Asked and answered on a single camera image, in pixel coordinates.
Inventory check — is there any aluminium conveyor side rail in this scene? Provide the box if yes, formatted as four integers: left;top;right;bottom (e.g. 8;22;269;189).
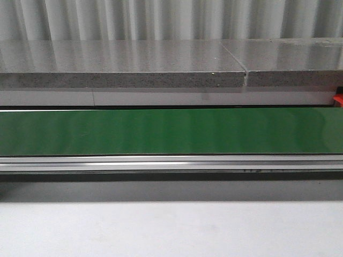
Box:
1;154;342;175

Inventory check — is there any grey stone slab left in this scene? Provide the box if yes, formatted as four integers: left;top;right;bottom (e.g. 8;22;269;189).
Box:
1;40;245;88

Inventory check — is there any red plastic tray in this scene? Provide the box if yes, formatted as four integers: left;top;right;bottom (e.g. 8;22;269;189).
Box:
333;94;343;108

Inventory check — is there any green conveyor belt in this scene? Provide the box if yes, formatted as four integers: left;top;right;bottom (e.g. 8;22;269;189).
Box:
1;108;342;156

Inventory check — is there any white pleated curtain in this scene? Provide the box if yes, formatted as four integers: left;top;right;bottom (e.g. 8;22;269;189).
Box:
1;1;342;40

